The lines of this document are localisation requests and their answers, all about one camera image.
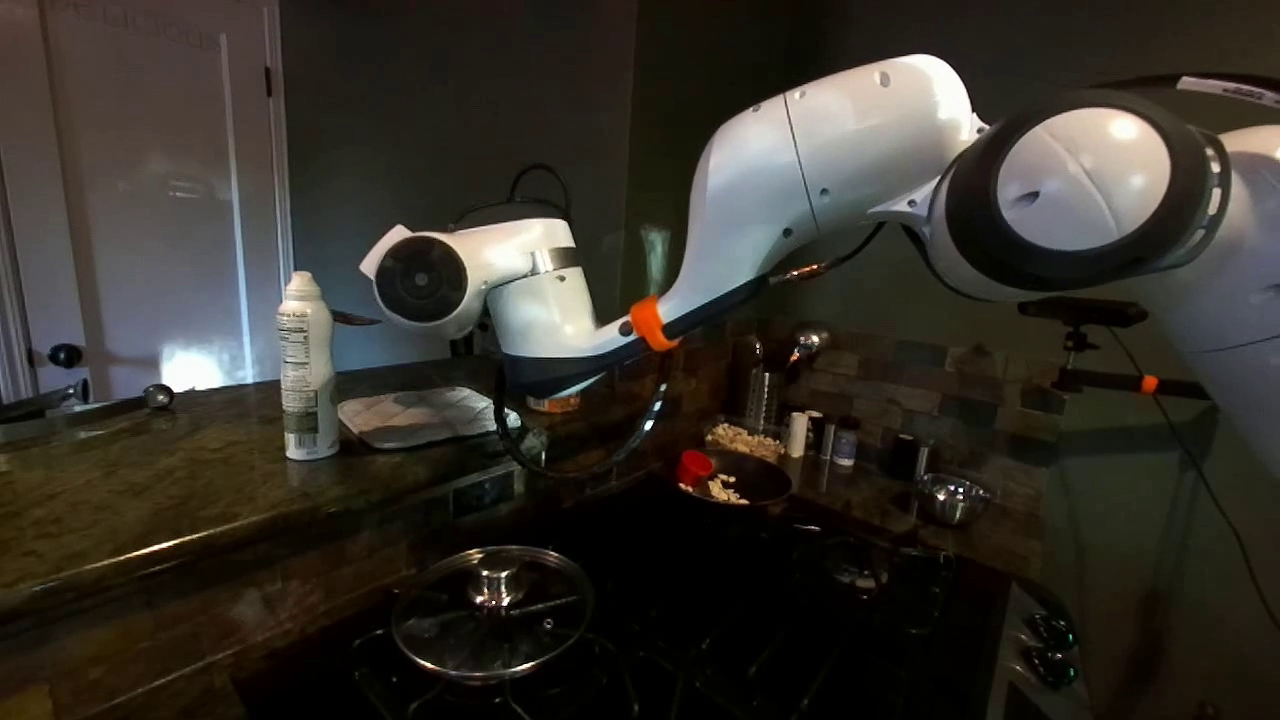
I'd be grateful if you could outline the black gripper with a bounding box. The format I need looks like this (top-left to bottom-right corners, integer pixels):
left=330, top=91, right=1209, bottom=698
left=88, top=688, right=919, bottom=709
left=496, top=342, right=678, bottom=469

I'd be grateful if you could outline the heap of white pieces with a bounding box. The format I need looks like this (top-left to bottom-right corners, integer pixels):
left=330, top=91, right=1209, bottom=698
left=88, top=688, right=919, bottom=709
left=696, top=469, right=751, bottom=508
left=705, top=421, right=791, bottom=469

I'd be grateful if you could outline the black frying pan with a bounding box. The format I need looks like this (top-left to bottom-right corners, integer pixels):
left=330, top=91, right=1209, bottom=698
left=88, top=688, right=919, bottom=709
left=667, top=455, right=802, bottom=519

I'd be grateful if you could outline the small red cup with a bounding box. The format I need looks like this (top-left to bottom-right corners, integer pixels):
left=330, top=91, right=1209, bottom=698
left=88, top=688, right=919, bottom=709
left=671, top=445, right=721, bottom=494

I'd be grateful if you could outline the clear plastic container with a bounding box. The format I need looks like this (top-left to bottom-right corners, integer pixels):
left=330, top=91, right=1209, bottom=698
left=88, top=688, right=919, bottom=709
left=700, top=417, right=796, bottom=471

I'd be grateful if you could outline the tall metal grinder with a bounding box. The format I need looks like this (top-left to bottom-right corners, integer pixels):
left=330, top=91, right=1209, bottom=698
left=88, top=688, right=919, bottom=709
left=735, top=330, right=787, bottom=435

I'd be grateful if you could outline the counter outlet plate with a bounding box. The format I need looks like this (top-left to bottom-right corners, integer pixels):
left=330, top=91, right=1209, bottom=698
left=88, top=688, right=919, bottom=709
left=445, top=462, right=529, bottom=525

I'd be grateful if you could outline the small grey shaker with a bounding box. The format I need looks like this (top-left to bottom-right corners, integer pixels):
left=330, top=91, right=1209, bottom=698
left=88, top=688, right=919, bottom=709
left=817, top=417, right=865, bottom=471

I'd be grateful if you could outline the black gas stove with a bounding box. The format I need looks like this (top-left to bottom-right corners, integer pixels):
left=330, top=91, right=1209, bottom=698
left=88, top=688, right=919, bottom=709
left=238, top=471, right=1092, bottom=720

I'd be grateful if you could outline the white folded cloth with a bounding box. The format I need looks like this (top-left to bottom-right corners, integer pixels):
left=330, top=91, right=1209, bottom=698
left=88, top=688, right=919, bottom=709
left=334, top=383, right=503, bottom=455

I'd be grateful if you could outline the glass pot lid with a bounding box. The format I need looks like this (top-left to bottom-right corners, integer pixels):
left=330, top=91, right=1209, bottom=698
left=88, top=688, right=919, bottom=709
left=387, top=542, right=602, bottom=688

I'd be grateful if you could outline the shiny metal cup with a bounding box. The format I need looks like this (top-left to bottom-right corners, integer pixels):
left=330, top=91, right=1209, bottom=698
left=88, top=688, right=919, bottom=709
left=918, top=469, right=997, bottom=527

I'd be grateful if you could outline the white spray bottle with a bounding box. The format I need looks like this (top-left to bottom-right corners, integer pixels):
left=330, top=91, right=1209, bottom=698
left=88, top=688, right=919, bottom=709
left=273, top=270, right=346, bottom=469

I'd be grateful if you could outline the white door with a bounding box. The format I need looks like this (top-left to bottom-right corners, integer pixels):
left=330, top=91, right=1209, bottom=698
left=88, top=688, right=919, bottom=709
left=0, top=0, right=297, bottom=409

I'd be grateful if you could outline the black rod with ball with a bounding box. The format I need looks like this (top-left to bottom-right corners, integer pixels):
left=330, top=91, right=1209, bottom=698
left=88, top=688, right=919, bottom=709
left=0, top=382, right=179, bottom=430

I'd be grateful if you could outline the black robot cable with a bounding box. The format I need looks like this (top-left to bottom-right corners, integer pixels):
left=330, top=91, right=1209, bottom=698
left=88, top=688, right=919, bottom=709
left=508, top=156, right=889, bottom=352

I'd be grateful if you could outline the black camera on tripod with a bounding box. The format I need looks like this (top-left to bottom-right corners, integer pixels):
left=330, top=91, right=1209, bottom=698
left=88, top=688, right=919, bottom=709
left=1018, top=291, right=1214, bottom=405

